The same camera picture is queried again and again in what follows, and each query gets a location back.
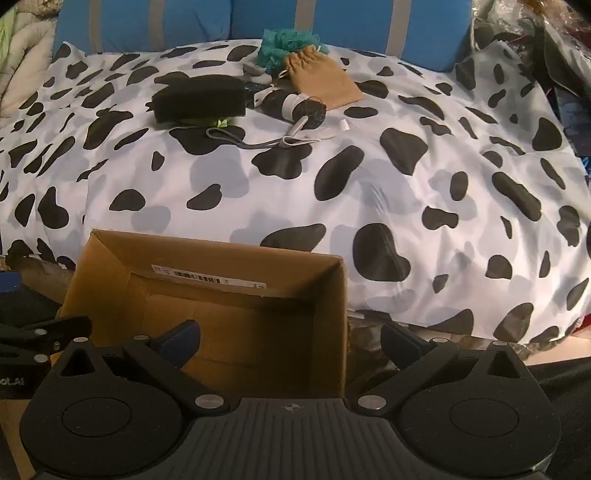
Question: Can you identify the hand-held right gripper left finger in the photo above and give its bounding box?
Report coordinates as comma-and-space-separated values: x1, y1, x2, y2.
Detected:
44, 319, 232, 414

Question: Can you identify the blue grey-striped pillow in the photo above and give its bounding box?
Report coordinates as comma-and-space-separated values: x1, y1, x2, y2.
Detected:
53, 0, 234, 58
231, 0, 474, 72

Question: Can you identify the brown cardboard box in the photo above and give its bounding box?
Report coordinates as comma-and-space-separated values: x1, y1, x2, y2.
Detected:
58, 229, 349, 400

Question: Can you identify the grey white strap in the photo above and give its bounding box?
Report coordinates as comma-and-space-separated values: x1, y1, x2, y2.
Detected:
205, 117, 350, 151

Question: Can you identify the pile of plastic bags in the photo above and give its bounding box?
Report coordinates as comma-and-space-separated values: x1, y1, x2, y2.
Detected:
471, 0, 591, 167

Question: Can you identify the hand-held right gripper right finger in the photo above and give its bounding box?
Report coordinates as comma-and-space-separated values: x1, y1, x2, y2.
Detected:
353, 320, 539, 416

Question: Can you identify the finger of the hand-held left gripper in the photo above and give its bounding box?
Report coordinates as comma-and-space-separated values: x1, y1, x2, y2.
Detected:
0, 315, 93, 365

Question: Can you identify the black packet blue label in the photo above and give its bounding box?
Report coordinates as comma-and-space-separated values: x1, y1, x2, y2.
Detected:
244, 82, 273, 109

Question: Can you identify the green cloth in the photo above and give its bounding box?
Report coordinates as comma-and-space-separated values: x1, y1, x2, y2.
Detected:
0, 14, 24, 47

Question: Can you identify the dark cloth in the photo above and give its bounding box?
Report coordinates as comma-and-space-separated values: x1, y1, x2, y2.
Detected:
526, 353, 591, 480

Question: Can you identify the black cloth white band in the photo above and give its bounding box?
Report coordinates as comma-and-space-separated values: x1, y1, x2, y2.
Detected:
254, 88, 328, 130

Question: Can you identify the black rectangular case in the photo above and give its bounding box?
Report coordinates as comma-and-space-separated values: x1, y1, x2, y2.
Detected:
147, 75, 249, 129

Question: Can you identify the beige quilt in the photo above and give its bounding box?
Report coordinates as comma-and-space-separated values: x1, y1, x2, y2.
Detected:
0, 9, 58, 121

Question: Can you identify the teal mesh bath loofah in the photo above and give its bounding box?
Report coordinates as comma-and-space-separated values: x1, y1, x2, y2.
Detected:
256, 28, 329, 75

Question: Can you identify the brown drawstring pouch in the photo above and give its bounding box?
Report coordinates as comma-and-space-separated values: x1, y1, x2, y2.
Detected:
281, 50, 365, 112

